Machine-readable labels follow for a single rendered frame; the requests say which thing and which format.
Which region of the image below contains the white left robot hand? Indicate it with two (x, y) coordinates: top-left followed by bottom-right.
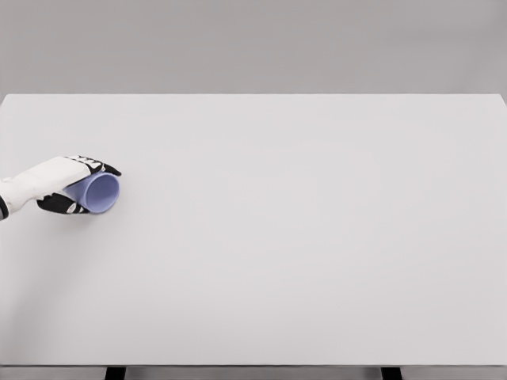
(18, 154), (123, 216)

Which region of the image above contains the light purple cup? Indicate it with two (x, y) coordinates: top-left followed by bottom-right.
(63, 172), (120, 215)

